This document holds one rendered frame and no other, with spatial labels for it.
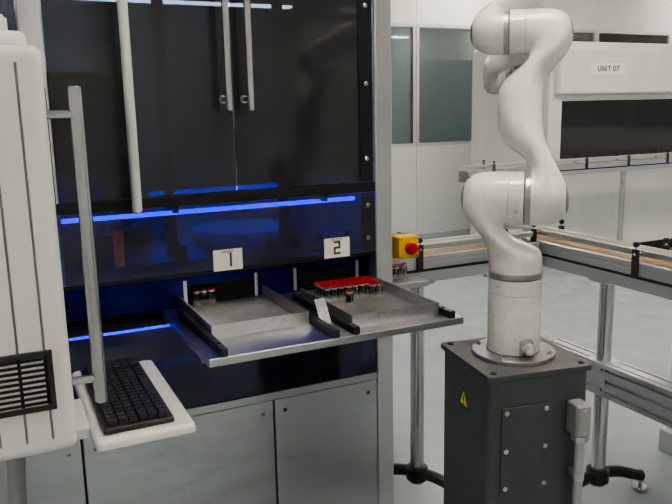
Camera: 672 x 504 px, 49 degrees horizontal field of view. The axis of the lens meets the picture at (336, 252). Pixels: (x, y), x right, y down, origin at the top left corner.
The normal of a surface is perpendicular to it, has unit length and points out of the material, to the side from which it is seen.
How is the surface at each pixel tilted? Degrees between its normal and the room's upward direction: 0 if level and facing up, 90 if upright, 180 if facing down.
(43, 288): 90
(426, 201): 90
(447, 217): 90
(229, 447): 90
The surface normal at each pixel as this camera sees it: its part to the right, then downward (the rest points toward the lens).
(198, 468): 0.44, 0.17
